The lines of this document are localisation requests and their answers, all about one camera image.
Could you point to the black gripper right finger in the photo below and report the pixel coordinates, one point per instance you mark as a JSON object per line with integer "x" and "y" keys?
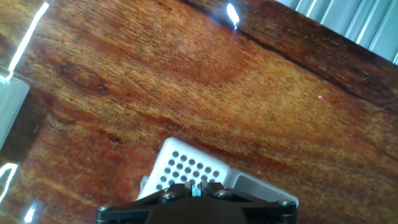
{"x": 217, "y": 191}

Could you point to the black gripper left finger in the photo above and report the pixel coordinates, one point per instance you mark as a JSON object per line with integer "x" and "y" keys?
{"x": 174, "y": 191}

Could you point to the white hinged pipette tip box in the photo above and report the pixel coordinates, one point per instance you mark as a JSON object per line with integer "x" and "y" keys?
{"x": 12, "y": 105}
{"x": 186, "y": 152}

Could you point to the glossy wooden board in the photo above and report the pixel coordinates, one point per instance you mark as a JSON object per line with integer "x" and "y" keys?
{"x": 217, "y": 77}

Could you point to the blue pipette tip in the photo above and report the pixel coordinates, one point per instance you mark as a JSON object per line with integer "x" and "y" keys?
{"x": 196, "y": 190}

